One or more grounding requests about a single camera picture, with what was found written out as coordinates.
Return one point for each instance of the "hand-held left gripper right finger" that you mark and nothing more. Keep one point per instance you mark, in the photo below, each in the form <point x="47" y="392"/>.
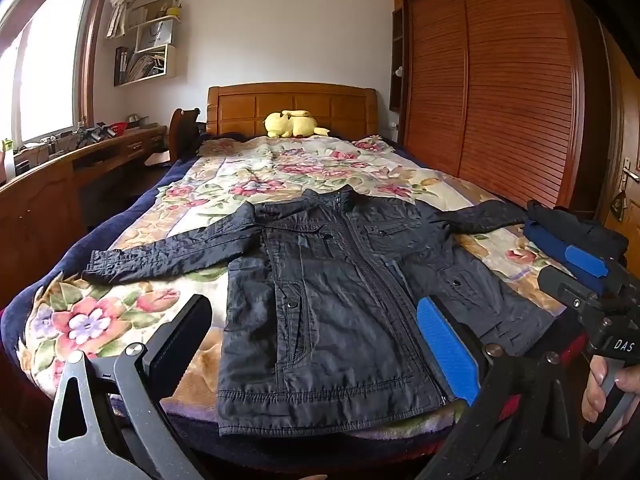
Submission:
<point x="445" y="350"/>

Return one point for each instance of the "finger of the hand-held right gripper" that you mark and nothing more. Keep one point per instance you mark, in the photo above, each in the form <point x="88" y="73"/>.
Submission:
<point x="585" y="260"/>
<point x="570" y="290"/>

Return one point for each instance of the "white paper bag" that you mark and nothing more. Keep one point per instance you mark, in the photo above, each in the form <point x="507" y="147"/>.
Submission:
<point x="155" y="35"/>

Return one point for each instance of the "floral blanket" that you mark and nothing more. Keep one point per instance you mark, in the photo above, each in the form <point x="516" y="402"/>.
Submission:
<point x="280" y="175"/>

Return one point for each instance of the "yellow plush toy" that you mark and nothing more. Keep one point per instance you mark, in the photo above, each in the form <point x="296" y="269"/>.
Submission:
<point x="280" y="122"/>

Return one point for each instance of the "white wall shelf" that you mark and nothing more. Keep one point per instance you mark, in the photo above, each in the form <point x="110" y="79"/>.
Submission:
<point x="170" y="60"/>

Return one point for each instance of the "person's right hand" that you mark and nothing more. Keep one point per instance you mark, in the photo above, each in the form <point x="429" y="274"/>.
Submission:
<point x="594" y="392"/>

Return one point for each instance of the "wooden chair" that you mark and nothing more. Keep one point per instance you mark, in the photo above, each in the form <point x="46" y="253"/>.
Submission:
<point x="180" y="130"/>

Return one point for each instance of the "wooden door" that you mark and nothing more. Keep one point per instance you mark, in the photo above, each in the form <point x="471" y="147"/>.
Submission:
<point x="625" y="125"/>

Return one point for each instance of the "wooden desk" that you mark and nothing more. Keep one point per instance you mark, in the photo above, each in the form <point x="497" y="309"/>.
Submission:
<point x="35" y="210"/>

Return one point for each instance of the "window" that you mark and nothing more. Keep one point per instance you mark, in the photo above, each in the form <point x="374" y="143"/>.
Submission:
<point x="45" y="70"/>

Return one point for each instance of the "black jacket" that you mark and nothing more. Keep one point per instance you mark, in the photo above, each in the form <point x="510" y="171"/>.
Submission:
<point x="340" y="310"/>

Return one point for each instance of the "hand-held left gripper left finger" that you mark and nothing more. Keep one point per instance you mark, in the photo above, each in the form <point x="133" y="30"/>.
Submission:
<point x="180" y="335"/>

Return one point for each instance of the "wooden slatted wardrobe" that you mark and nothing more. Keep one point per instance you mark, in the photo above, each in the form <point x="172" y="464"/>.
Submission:
<point x="500" y="85"/>

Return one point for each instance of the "wooden bed headboard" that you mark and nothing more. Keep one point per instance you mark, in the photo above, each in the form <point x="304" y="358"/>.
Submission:
<point x="235" y="110"/>

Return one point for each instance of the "folded dark clothes stack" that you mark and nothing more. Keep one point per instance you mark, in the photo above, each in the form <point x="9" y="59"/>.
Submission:
<point x="575" y="230"/>

